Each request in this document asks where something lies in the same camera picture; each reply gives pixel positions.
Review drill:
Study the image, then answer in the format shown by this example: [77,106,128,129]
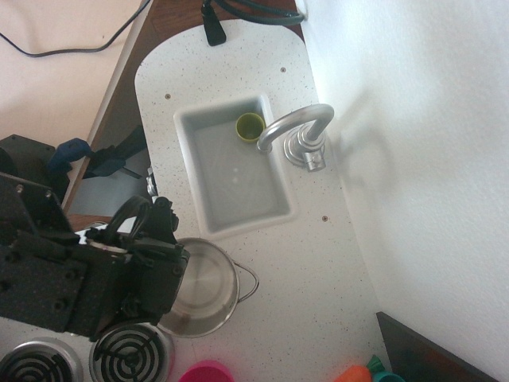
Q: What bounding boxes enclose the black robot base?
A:
[1,134,69,202]

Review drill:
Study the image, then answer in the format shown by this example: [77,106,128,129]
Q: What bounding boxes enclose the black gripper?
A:
[95,196,190,325]

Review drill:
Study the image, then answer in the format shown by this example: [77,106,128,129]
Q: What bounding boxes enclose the silver toy faucet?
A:
[256,103,335,172]

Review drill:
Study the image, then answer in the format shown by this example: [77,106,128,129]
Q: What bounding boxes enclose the black stove burner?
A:
[89,323,175,382]
[1,337,84,382]

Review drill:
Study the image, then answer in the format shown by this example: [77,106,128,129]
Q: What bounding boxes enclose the black clamp handle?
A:
[200,1,227,47]

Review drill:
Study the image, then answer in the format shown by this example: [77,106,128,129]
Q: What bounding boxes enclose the stainless steel pot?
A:
[158,238,260,338]

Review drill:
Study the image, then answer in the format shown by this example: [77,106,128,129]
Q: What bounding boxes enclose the teal plastic item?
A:
[367,355,405,382]

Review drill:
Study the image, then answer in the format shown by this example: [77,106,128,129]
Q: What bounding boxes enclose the orange toy carrot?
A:
[333,365,372,382]

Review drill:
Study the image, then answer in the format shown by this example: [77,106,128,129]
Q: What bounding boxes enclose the dark green hose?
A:
[214,0,307,26]

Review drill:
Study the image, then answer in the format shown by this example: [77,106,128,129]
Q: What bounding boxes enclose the green plastic cup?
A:
[235,112,266,143]

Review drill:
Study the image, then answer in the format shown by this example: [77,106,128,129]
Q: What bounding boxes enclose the black power cable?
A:
[0,0,154,60]

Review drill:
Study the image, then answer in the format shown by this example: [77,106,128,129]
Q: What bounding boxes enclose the silver cabinet latch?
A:
[146,167,158,197]

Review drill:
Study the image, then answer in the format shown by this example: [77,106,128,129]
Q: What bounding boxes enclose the left black stove burner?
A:
[1,337,84,382]

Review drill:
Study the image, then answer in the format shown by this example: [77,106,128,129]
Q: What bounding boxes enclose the pink plastic cup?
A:
[178,360,235,382]

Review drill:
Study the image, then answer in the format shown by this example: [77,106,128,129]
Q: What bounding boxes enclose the grey toy sink basin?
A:
[173,93,297,239]

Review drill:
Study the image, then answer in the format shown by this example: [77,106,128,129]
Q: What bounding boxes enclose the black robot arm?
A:
[1,174,190,340]

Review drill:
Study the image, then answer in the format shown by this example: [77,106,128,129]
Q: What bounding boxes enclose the right black stove burner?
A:
[89,323,175,382]

